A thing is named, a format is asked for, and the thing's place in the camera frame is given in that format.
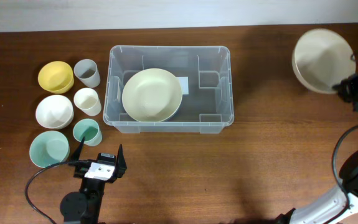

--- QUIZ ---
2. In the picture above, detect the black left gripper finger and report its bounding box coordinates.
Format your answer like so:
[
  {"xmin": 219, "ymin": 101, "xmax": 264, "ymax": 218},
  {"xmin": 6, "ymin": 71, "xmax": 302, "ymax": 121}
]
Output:
[
  {"xmin": 116, "ymin": 144, "xmax": 127, "ymax": 171},
  {"xmin": 70, "ymin": 137, "xmax": 85, "ymax": 161}
]

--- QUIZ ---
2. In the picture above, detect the mint green bowl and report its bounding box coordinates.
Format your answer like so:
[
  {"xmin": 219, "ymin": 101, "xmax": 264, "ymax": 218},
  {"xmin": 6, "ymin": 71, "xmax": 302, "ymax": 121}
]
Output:
[{"xmin": 29, "ymin": 131, "xmax": 70, "ymax": 168}]

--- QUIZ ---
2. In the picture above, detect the beige plate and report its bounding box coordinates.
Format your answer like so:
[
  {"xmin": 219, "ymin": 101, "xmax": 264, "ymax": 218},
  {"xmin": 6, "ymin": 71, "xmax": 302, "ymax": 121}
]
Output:
[
  {"xmin": 122, "ymin": 68, "xmax": 182, "ymax": 122},
  {"xmin": 291, "ymin": 29, "xmax": 356, "ymax": 94}
]

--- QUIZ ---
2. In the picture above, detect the dark blue plate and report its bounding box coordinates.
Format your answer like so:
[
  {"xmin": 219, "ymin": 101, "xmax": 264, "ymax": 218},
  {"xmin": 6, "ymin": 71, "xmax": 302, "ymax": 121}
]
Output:
[{"xmin": 164, "ymin": 103, "xmax": 182, "ymax": 121}]

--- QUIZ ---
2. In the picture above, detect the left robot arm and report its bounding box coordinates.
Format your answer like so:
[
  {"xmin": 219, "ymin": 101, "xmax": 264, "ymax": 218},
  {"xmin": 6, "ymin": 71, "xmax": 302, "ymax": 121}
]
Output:
[{"xmin": 60, "ymin": 139, "xmax": 127, "ymax": 223}]

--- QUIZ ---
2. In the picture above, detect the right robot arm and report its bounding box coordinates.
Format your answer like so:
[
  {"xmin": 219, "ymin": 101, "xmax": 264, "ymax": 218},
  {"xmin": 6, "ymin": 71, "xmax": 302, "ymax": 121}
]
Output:
[{"xmin": 275, "ymin": 73, "xmax": 358, "ymax": 224}]

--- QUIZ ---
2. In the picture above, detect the mint green cup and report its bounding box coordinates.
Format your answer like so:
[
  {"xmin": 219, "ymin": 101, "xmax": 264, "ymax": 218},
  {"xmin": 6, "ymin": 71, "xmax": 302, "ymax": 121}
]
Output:
[{"xmin": 73, "ymin": 119, "xmax": 103, "ymax": 146}]

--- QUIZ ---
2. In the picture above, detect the white bowl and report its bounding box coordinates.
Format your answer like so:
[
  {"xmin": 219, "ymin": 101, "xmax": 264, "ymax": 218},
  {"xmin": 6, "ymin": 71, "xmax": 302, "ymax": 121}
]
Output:
[{"xmin": 35, "ymin": 95, "xmax": 74, "ymax": 129}]

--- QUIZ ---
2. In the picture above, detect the cream white cup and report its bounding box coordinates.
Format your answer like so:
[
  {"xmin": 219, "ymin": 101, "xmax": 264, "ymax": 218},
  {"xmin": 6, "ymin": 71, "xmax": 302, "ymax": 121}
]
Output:
[{"xmin": 73, "ymin": 88, "xmax": 101, "ymax": 116}]

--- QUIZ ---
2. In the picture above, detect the yellow bowl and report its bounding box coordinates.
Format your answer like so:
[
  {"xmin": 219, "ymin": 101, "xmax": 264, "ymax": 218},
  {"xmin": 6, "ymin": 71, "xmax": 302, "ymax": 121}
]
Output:
[{"xmin": 38, "ymin": 61, "xmax": 74, "ymax": 94}]

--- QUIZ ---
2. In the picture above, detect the grey cup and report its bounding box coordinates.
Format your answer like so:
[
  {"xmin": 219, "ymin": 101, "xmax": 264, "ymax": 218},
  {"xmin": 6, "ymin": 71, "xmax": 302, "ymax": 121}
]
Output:
[{"xmin": 73, "ymin": 59, "xmax": 101, "ymax": 88}]

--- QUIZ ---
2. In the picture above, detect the clear plastic storage bin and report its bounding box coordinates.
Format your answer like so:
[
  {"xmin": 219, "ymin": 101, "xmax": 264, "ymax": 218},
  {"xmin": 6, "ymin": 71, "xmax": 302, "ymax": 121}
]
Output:
[{"xmin": 103, "ymin": 45, "xmax": 234, "ymax": 134}]

